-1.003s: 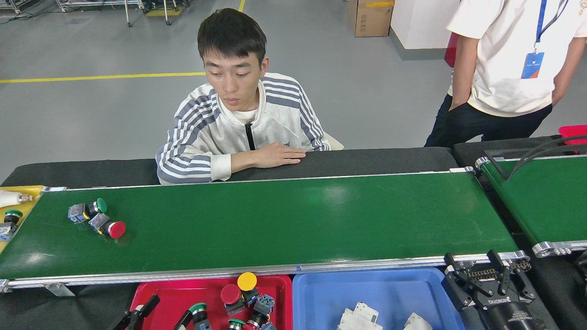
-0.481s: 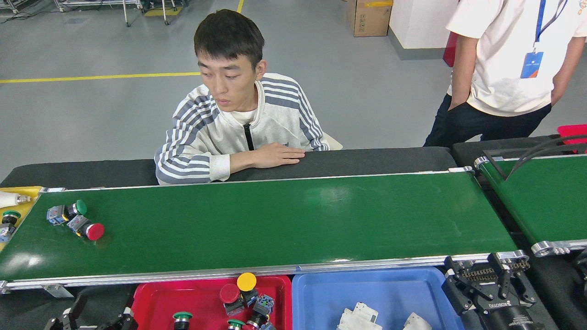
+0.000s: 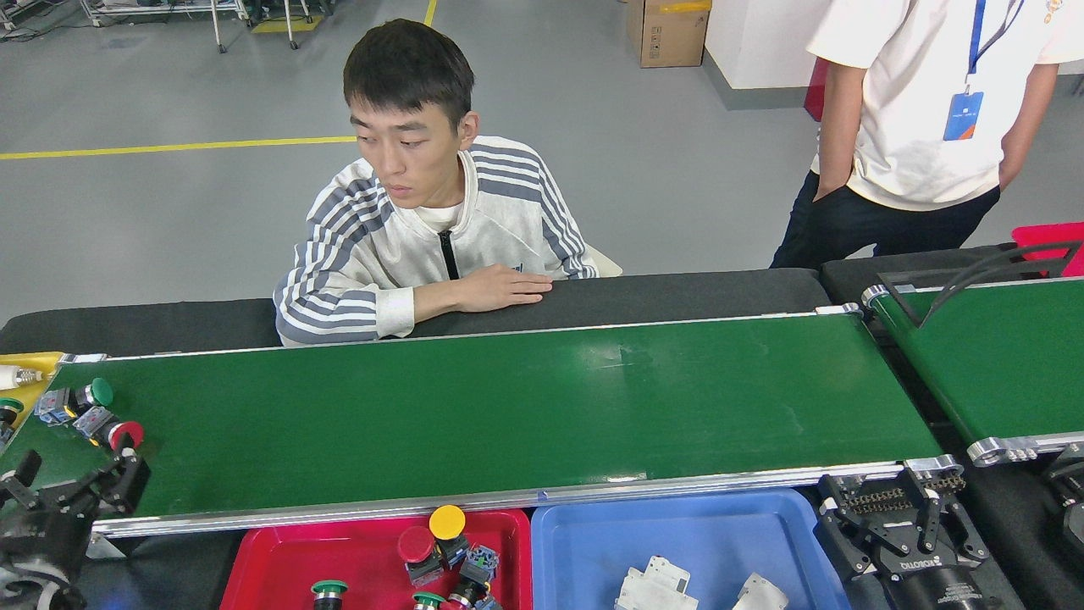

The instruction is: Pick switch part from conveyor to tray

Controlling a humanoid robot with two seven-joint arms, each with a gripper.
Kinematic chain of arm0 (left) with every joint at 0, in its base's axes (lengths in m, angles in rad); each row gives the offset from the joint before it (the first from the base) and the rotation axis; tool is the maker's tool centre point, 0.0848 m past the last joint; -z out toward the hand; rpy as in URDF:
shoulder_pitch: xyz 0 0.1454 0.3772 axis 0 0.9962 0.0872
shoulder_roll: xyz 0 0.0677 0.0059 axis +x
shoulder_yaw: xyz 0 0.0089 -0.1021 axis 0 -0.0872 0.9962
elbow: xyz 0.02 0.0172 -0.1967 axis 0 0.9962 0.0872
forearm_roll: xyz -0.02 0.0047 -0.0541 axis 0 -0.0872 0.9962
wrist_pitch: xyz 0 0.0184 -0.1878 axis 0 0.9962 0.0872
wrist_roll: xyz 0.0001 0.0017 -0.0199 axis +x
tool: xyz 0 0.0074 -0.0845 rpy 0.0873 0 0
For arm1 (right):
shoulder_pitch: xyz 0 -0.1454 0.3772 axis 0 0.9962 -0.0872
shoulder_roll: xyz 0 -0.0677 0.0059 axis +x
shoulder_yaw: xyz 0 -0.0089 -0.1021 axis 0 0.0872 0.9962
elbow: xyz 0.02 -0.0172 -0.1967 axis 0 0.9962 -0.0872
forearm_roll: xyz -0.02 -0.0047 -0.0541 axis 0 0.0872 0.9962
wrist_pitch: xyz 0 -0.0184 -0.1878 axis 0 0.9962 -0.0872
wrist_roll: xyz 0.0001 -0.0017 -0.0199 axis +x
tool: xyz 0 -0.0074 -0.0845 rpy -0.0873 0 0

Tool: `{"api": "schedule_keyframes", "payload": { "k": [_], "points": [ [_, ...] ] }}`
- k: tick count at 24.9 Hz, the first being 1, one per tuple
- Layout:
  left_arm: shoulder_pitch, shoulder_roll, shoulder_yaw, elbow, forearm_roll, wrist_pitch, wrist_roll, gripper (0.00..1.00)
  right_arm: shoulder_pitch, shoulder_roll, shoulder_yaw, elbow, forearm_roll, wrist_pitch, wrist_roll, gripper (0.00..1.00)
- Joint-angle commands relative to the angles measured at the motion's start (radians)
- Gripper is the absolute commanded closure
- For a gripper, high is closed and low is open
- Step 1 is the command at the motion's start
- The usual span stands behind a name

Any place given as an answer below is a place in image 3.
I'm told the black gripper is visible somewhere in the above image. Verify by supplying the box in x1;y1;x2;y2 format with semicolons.
815;470;1004;610
0;446;152;577

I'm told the yellow head push button switch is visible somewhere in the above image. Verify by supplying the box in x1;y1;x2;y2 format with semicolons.
428;505;471;568

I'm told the yellow plastic tray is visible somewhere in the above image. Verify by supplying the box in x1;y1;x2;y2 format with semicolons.
0;352;64;441

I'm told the short green conveyor belt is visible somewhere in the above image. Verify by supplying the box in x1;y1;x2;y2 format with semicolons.
862;275;1084;469

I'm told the blue plastic tray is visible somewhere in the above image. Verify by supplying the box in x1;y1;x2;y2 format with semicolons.
531;489;852;610

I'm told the red plastic tray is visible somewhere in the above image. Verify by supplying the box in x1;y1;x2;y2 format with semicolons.
220;508;534;610

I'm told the long green conveyor belt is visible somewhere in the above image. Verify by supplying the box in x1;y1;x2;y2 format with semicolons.
0;303;966;539

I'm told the person's right hand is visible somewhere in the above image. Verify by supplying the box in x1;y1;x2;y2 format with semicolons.
457;264;554;313

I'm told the red plastic bin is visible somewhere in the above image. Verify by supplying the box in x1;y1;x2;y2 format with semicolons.
1012;222;1084;279

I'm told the person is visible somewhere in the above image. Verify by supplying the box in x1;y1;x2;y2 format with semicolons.
769;0;1084;270
274;19;623;347

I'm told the blue ID badge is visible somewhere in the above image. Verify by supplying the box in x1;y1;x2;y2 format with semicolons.
943;91;985;142

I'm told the red fire extinguisher cabinet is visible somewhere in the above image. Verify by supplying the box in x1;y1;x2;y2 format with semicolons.
803;58;827;122

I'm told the white stand on wheels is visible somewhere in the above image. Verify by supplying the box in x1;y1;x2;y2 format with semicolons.
80;0;340;53

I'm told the brown cardboard box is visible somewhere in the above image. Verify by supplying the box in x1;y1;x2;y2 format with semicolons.
627;0;712;69

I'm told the conveyor drive chain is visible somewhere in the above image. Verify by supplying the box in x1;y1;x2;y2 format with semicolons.
843;474;968;515

